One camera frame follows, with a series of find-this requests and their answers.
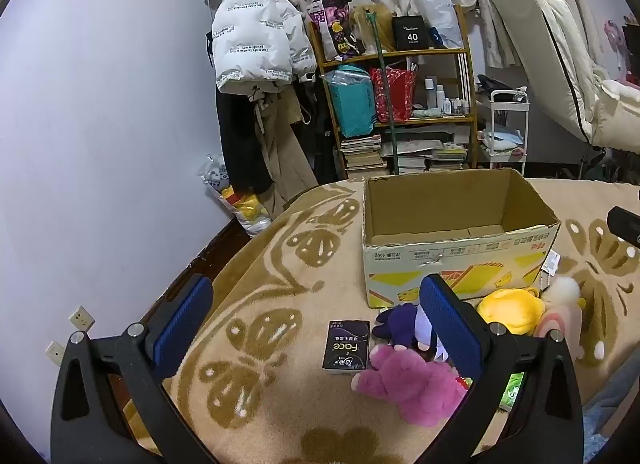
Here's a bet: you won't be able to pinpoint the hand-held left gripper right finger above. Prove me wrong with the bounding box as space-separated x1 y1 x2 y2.
415 273 585 464

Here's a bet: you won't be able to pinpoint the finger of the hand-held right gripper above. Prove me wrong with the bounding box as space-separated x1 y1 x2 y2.
607 206 640 248

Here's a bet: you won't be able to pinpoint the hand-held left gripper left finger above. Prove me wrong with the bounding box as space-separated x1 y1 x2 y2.
50 274 216 464

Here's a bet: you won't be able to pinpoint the purple plush doll white hair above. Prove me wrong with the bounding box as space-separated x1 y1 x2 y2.
375 301 456 365

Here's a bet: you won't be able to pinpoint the pink plush bear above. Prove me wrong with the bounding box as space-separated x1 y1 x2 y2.
351 346 473 427

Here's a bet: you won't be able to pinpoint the cardboard box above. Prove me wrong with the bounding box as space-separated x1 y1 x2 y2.
361 168 562 309

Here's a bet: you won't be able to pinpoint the green tissue pack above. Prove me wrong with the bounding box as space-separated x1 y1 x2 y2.
497 371 526 412

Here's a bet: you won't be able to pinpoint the pink rainbow plush white cloud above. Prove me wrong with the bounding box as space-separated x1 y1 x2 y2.
532 275 608 360

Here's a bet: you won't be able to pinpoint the yellow plush toy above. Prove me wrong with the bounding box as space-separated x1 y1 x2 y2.
476 288 546 335

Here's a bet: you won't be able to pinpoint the black tissue pack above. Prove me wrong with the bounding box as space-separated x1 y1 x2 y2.
322 320 372 374

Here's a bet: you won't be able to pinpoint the plastic bag with yellow toys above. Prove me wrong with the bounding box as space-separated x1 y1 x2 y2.
197 154 273 237

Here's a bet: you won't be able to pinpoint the light blue cloth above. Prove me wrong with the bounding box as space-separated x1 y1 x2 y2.
482 126 523 152

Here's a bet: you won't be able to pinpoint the person's blue jeans leg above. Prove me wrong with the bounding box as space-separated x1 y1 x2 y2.
582 359 640 464

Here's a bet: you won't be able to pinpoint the pile of magazines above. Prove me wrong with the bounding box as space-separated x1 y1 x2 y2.
380 136 471 175

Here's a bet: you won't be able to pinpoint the white trolley cart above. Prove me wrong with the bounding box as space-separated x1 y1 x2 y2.
475 88 530 175

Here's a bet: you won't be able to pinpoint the stack of books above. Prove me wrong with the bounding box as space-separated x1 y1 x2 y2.
340 134 388 179

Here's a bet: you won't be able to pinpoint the pink desk fan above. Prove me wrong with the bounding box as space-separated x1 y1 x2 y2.
602 18 626 79

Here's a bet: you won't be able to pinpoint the black hanging coat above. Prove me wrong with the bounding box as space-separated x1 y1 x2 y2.
216 78 273 195

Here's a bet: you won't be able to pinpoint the black item on cart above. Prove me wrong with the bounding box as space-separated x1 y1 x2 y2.
476 74 518 104

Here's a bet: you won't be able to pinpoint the beige hanging trousers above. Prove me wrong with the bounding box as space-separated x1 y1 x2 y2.
252 91 318 207

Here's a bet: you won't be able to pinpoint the cream recliner chair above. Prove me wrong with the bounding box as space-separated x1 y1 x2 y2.
487 0 640 152

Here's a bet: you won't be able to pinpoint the white flat boards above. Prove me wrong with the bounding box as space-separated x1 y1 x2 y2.
456 51 471 114

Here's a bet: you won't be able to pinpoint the black hanging bag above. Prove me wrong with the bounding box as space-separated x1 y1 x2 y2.
292 76 341 182

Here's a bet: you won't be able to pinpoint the group of cosmetic bottles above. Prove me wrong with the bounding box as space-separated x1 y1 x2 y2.
412 76 472 119

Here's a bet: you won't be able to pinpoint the red patterned bag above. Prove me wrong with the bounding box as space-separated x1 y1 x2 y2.
370 64 418 123

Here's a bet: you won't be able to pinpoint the green pole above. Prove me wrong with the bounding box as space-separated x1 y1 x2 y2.
365 11 401 177

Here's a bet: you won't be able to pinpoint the teal bag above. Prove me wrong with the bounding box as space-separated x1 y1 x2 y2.
320 64 378 139

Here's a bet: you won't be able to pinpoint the wooden shelf rack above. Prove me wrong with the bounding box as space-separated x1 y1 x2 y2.
305 4 478 179

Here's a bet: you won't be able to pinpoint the white plastic bag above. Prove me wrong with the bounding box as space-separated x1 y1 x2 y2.
415 0 463 47

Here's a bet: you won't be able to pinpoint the black square box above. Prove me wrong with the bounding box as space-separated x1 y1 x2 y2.
391 16 432 50

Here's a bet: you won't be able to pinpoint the blond wig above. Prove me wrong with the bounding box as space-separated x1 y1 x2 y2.
350 4 396 54

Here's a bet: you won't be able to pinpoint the white puffer jacket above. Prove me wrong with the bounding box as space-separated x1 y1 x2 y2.
211 0 318 94

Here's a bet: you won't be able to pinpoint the purple printed bag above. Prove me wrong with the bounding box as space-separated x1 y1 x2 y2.
309 0 366 62

